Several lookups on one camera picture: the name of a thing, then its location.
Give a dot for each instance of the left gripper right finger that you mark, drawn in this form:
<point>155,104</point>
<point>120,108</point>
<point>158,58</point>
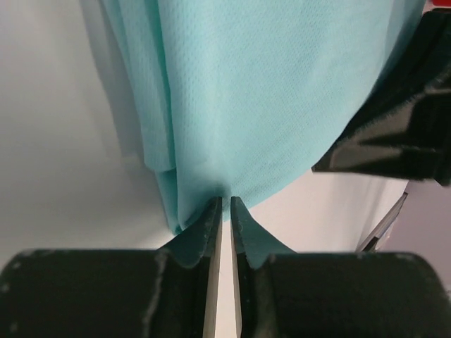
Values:
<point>282,293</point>

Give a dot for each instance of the red plastic bin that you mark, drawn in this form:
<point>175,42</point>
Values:
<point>441,3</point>

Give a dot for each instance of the aluminium front rail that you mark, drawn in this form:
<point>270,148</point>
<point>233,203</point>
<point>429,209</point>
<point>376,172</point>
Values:
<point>370,244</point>

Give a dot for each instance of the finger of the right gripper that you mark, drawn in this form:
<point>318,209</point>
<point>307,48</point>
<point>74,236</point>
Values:
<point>403,129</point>

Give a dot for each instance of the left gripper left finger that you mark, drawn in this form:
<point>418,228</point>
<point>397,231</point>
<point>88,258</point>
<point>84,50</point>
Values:
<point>171,291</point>

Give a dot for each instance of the mint green t shirt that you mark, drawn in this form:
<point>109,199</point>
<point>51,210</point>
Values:
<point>240,98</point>

